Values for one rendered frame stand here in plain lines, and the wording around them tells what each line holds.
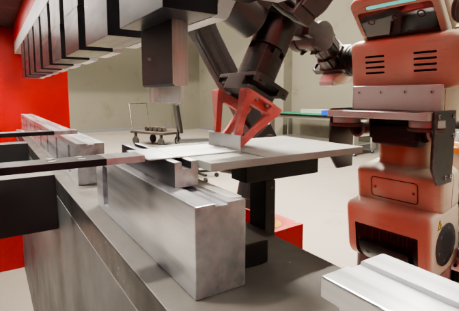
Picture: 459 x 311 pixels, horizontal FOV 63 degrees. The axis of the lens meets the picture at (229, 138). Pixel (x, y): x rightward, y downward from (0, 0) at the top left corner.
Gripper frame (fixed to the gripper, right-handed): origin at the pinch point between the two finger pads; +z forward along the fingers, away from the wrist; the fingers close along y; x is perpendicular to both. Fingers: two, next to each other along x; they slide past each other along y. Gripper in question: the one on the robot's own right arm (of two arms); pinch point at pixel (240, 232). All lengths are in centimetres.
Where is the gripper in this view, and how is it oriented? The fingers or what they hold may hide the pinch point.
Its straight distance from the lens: 98.5
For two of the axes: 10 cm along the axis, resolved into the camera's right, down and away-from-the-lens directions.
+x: 6.0, 0.8, -7.9
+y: -7.7, -1.9, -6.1
